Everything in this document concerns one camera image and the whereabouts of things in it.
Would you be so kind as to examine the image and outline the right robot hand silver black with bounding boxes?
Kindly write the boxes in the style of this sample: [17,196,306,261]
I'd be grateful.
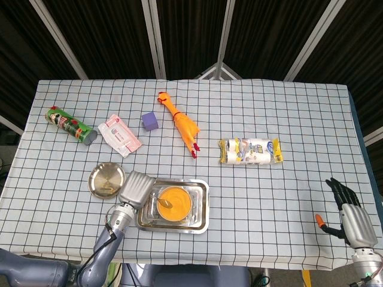
[314,177,378,249]

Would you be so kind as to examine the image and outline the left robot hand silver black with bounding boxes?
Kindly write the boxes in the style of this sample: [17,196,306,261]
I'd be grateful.
[118,170,158,210]

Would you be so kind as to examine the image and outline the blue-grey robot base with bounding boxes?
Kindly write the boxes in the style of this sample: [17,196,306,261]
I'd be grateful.
[119,262,252,287]

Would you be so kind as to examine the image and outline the bowl of yellow powder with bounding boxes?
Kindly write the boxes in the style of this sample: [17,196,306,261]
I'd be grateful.
[156,185,193,222]

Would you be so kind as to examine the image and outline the rectangular steel tray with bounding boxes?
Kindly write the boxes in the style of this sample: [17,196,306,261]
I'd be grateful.
[136,177,210,234]

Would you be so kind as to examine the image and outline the checkered light blue tablecloth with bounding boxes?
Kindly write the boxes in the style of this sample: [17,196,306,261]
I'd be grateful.
[0,79,383,271]

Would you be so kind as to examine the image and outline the round steel plate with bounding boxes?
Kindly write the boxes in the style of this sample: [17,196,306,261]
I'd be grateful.
[87,161,128,199]

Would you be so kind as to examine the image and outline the pink wet wipes pack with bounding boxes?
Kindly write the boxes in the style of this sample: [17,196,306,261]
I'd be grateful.
[98,114,142,158]

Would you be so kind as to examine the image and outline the purple foam cube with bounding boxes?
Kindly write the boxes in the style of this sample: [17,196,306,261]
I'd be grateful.
[141,112,159,132]

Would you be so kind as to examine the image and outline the orange rubber chicken toy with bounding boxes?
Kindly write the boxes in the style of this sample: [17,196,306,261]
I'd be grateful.
[157,91,201,159]

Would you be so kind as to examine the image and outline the green chip can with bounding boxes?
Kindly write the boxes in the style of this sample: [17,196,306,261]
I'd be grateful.
[45,106,99,146]

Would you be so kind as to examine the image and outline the white trash bag rolls pack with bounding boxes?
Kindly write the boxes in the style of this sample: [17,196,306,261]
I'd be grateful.
[218,137,284,165]

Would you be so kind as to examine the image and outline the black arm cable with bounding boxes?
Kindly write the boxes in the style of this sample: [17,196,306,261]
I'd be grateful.
[76,213,119,280]

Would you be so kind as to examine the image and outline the dark folding screen white frame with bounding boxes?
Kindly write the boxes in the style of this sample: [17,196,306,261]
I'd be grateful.
[0,0,383,147]

